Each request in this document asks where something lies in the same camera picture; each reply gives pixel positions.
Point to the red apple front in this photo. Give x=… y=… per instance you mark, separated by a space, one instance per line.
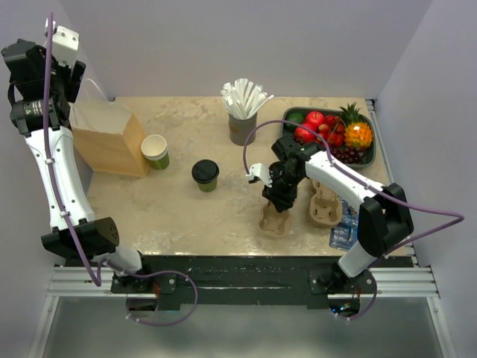
x=304 y=134

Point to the brown paper bag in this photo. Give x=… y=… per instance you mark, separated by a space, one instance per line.
x=108 y=135

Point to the blue razor blister pack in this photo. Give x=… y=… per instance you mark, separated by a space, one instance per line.
x=344 y=235

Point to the red apple with stem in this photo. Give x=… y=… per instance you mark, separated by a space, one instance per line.
x=315 y=118

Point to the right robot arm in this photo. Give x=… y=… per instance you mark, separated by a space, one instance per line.
x=383 y=217

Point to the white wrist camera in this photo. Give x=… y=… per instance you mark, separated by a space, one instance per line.
x=65 y=45
x=259 y=172

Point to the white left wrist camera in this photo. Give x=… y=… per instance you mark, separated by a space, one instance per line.
x=65 y=45

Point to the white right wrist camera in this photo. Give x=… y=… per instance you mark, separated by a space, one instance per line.
x=259 y=172

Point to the grey straw holder cup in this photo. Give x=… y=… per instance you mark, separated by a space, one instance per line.
x=239 y=129

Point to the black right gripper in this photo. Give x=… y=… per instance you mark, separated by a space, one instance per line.
x=281 y=200

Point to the green lime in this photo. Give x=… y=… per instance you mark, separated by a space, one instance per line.
x=295 y=118

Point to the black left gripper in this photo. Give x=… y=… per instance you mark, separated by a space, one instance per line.
x=71 y=77

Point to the small orange pineapple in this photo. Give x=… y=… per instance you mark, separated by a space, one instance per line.
x=358 y=132

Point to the dark purple grape bunch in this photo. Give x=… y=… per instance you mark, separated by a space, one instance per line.
x=348 y=155

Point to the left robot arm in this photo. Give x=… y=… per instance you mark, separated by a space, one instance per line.
x=76 y=233

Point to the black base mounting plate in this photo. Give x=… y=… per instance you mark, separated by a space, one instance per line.
x=228 y=280

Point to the brown pulp cup carrier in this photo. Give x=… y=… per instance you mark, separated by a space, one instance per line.
x=325 y=208

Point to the white wrapped straws bundle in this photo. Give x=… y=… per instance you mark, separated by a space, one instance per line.
x=243 y=99

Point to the green paper coffee cup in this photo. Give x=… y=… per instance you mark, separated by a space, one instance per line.
x=207 y=185

